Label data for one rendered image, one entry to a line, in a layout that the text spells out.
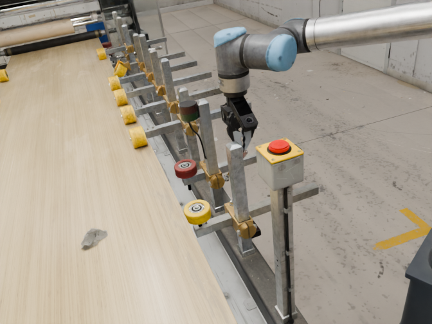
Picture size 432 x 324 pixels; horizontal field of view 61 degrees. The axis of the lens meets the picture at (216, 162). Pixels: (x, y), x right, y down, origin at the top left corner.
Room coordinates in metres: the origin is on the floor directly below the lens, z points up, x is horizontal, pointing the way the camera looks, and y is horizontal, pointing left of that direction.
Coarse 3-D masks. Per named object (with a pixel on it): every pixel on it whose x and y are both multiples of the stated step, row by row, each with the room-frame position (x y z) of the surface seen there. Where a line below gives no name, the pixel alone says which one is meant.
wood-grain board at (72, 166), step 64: (64, 64) 2.78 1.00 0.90; (0, 128) 1.74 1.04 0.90; (64, 128) 1.62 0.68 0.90; (128, 128) 1.51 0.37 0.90; (0, 192) 1.13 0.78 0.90; (64, 192) 1.07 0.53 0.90; (128, 192) 1.01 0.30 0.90; (0, 256) 0.79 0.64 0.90; (64, 256) 0.75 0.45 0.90; (128, 256) 0.71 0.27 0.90; (192, 256) 0.68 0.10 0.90; (0, 320) 0.57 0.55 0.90; (64, 320) 0.55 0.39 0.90; (128, 320) 0.52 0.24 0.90; (192, 320) 0.50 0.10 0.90
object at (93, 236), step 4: (92, 228) 0.84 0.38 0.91; (96, 228) 0.85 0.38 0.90; (88, 232) 0.82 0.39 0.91; (92, 232) 0.82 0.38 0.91; (96, 232) 0.81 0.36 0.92; (100, 232) 0.81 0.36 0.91; (104, 232) 0.82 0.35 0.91; (84, 236) 0.82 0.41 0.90; (88, 236) 0.80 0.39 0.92; (92, 236) 0.80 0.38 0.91; (96, 236) 0.80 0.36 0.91; (100, 236) 0.80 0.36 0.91; (104, 236) 0.81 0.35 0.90; (84, 240) 0.79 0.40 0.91; (88, 240) 0.79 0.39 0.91; (92, 240) 0.79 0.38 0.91; (96, 240) 0.79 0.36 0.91; (80, 244) 0.79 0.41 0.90; (84, 244) 0.77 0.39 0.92; (88, 244) 0.78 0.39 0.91; (92, 244) 0.77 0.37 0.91; (96, 244) 0.78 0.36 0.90; (84, 248) 0.76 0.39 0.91; (88, 248) 0.77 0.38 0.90
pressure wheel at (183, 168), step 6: (180, 162) 1.14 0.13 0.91; (186, 162) 1.14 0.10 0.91; (192, 162) 1.13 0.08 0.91; (174, 168) 1.11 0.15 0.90; (180, 168) 1.10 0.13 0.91; (186, 168) 1.09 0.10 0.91; (192, 168) 1.09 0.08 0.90; (180, 174) 1.08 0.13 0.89; (186, 174) 1.08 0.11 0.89; (192, 174) 1.09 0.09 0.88
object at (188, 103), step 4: (188, 100) 1.11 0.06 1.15; (192, 100) 1.11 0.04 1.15; (180, 104) 1.09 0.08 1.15; (184, 104) 1.09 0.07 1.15; (188, 104) 1.08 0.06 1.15; (192, 104) 1.08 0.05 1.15; (200, 120) 1.08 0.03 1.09; (200, 124) 1.09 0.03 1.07; (192, 128) 1.09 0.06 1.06; (196, 132) 1.09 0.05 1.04; (200, 140) 1.09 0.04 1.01; (204, 152) 1.09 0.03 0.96; (204, 156) 1.09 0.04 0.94
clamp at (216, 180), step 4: (200, 164) 1.17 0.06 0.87; (204, 164) 1.16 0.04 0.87; (200, 168) 1.18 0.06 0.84; (204, 168) 1.13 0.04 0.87; (204, 172) 1.12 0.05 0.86; (220, 172) 1.09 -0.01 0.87; (208, 176) 1.08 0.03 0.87; (212, 176) 1.08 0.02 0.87; (216, 176) 1.08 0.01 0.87; (220, 176) 1.07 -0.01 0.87; (208, 180) 1.08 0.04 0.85; (212, 180) 1.06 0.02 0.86; (216, 180) 1.06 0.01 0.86; (220, 180) 1.06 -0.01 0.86; (212, 184) 1.05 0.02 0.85; (216, 184) 1.06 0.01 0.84; (220, 184) 1.06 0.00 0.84; (216, 188) 1.06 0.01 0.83
